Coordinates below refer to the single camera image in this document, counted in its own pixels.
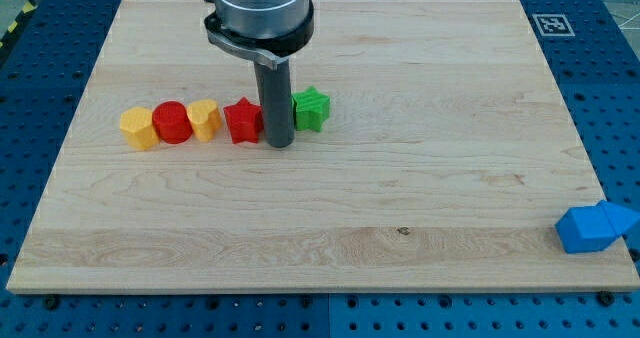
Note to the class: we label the blue cube block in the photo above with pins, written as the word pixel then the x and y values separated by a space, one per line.
pixel 585 229

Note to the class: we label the green star block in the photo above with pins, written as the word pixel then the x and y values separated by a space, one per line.
pixel 311 109

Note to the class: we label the red star block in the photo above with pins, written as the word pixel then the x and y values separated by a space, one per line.
pixel 244 121

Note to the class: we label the grey cylindrical pointer tool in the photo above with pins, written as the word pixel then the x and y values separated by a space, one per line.
pixel 275 95

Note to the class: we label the yellow heart block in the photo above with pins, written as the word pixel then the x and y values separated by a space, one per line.
pixel 205 119

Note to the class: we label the wooden board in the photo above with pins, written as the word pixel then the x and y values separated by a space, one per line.
pixel 448 156

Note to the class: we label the red cylinder block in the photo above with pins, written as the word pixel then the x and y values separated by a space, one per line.
pixel 171 122

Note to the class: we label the yellow hexagon block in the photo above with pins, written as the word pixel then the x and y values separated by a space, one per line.
pixel 137 127

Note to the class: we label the white fiducial marker tag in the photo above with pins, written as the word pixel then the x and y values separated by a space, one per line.
pixel 553 25

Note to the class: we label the blue triangular prism block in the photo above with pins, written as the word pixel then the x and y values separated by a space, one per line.
pixel 621 218

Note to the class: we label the yellow black hazard tape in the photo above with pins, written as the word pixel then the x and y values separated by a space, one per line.
pixel 17 25

